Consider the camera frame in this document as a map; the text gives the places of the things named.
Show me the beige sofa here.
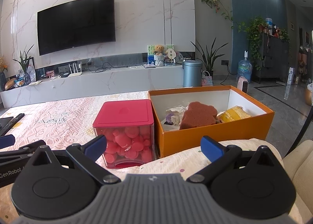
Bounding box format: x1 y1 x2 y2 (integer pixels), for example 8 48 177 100
282 138 313 224

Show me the pink heater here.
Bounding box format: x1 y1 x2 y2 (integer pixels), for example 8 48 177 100
237 76 249 93

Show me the orange cardboard box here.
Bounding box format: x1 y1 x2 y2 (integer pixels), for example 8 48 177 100
147 85 275 158

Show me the dark sideboard cabinet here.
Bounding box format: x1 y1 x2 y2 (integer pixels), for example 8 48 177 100
253 32 291 85

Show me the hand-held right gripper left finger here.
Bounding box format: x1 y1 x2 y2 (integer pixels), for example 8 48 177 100
32 135 121 185

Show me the pink lace tablecloth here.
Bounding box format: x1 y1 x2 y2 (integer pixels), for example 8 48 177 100
0 90 157 173

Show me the black remote control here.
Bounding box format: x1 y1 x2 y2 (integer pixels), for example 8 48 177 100
0 113 25 136

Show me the red lidded clear container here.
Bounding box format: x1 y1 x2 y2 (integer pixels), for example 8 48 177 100
92 99 155 168

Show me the black flat box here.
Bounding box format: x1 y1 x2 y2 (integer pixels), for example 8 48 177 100
0 117 14 129

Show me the gold round vase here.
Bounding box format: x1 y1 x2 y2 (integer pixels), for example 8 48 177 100
305 88 313 106

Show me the teddy bear bouquet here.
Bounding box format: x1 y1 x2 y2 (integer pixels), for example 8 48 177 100
154 45 165 67

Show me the small potted plant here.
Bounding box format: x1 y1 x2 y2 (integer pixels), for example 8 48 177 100
13 44 37 85

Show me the dried yellow flowers vase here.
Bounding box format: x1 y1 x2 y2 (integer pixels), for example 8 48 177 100
0 56 9 91

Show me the white router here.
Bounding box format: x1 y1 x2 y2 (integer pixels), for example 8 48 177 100
67 62 85 78

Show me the trailing pothos plant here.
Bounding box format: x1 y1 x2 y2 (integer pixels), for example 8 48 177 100
238 16 268 70

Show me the brown sponge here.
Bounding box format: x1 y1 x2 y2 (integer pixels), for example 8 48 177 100
179 102 218 130

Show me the woven basket bag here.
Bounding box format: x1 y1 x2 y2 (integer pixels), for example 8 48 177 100
201 70 214 87

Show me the blue-grey trash can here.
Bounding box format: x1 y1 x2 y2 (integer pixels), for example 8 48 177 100
183 60 203 88

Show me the long-leaved potted plant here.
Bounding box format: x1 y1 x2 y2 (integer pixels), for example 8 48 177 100
191 37 229 78

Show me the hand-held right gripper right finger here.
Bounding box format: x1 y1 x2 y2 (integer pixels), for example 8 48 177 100
187 135 282 184

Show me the yellow packet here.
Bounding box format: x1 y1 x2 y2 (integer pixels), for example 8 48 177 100
216 106 252 124

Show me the round paper fan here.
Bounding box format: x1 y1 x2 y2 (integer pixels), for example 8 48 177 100
166 48 175 64

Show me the hanging vine plant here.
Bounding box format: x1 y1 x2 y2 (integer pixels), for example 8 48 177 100
199 0 245 31

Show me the white television cabinet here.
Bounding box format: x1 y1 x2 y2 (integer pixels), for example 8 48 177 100
0 51 196 109

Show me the polka dot pillow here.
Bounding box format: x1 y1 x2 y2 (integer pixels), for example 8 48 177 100
108 138 285 185

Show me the black power cable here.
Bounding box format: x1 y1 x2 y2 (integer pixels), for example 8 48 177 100
220 65 239 85

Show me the black television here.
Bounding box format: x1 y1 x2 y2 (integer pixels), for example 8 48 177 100
37 0 116 56

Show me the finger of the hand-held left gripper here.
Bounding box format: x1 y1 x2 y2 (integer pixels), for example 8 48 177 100
0 134 15 150
0 140 47 166

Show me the clear bag with white cloth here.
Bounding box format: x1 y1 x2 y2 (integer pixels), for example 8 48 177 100
166 106 190 126

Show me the blue water jug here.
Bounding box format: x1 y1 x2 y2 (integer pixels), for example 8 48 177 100
238 51 253 82

